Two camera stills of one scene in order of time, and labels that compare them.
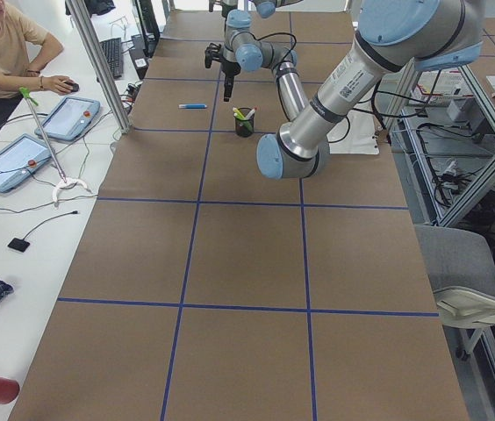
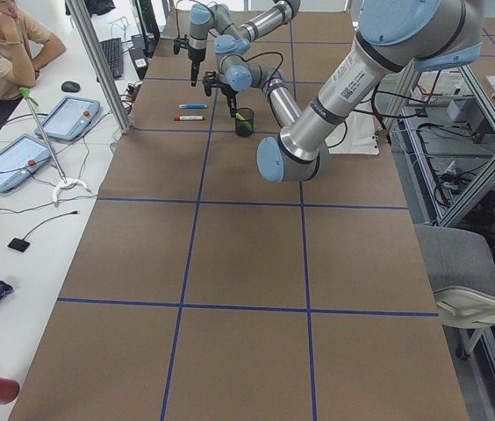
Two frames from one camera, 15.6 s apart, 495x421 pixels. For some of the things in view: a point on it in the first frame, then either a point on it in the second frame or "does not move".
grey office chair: [464, 271] does not move
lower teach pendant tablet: [12, 166] does not move
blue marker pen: [192, 106] does not move
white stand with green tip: [64, 181] does not move
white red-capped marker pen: [252, 112] → [189, 117]
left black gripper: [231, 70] → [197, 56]
